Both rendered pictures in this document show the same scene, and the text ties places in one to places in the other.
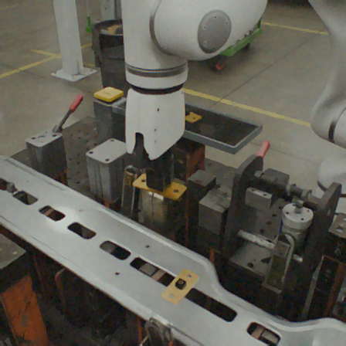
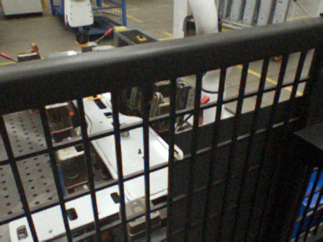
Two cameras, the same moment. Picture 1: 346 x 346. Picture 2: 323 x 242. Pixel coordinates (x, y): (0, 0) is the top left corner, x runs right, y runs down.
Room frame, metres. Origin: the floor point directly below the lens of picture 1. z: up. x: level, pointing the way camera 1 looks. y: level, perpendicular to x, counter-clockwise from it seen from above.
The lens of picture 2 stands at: (-0.45, -0.80, 1.62)
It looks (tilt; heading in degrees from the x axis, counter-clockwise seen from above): 30 degrees down; 25
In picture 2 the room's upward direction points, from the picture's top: straight up
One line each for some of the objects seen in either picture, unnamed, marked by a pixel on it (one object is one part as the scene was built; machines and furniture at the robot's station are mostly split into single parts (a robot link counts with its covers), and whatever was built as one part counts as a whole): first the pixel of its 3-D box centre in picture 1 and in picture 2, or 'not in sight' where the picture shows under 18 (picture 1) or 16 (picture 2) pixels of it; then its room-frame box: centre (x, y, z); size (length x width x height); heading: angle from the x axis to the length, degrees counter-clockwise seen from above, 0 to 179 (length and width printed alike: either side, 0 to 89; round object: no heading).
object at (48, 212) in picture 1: (49, 252); not in sight; (0.79, 0.33, 0.84); 0.17 x 0.06 x 0.29; 144
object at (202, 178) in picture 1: (199, 241); not in sight; (0.77, -0.06, 0.90); 0.05 x 0.05 x 0.40; 54
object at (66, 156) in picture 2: not in sight; (78, 191); (0.13, -0.22, 0.87); 0.12 x 0.09 x 0.35; 144
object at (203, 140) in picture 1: (184, 117); (140, 39); (0.95, -0.02, 1.16); 0.37 x 0.14 x 0.02; 54
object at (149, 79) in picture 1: (157, 70); not in sight; (0.55, 0.02, 1.43); 0.09 x 0.08 x 0.03; 151
